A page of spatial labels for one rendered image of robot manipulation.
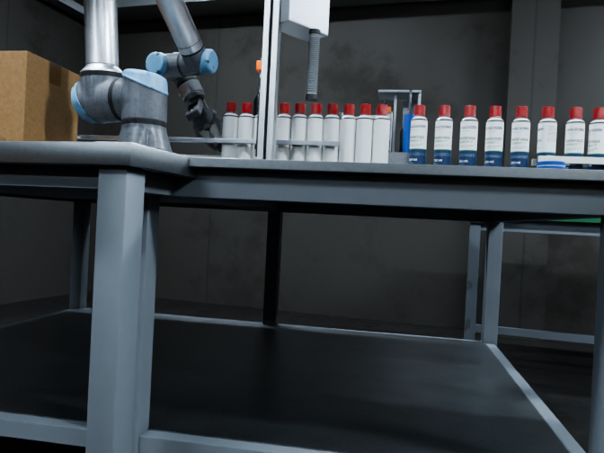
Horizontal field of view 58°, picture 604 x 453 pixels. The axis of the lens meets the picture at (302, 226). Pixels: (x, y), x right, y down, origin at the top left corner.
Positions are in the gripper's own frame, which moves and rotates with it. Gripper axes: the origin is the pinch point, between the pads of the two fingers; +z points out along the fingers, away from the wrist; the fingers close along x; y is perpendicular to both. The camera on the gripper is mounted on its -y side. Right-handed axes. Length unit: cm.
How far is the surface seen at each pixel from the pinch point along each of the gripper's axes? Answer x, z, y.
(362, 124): -45.0, 16.3, -2.2
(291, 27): -39.4, -17.8, -12.2
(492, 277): -66, 88, 77
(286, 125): -23.7, 4.7, -1.5
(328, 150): -32.0, 18.4, -2.0
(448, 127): -67, 29, -2
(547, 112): -94, 39, -1
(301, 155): -23.7, 15.5, -1.7
